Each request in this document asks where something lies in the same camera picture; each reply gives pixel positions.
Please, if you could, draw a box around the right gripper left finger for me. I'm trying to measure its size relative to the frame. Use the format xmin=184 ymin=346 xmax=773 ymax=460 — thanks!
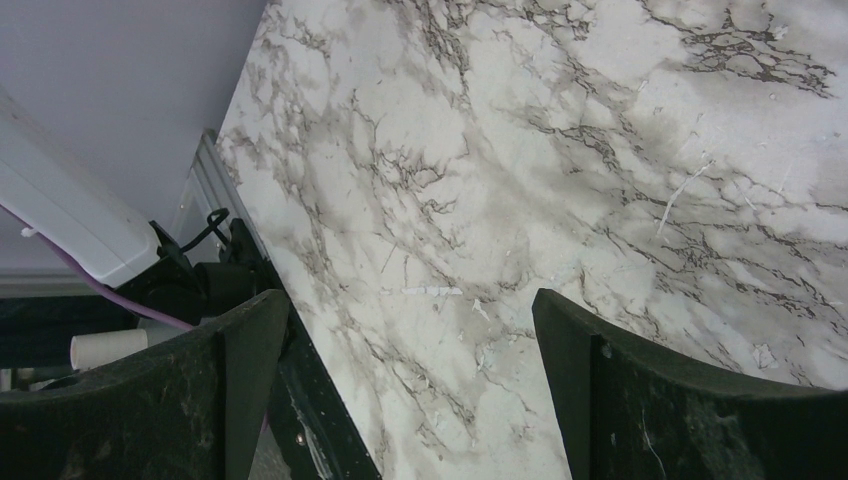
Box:
xmin=1 ymin=290 xmax=290 ymax=479

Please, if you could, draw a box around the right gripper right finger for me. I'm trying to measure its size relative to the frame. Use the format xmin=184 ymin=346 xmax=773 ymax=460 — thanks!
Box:
xmin=532 ymin=289 xmax=847 ymax=479

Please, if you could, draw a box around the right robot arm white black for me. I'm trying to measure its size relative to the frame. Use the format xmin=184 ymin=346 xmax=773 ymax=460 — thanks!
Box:
xmin=1 ymin=95 xmax=847 ymax=479

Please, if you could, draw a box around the black aluminium base frame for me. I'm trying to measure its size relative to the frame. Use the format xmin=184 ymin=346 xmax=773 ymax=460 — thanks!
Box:
xmin=1 ymin=114 xmax=378 ymax=479

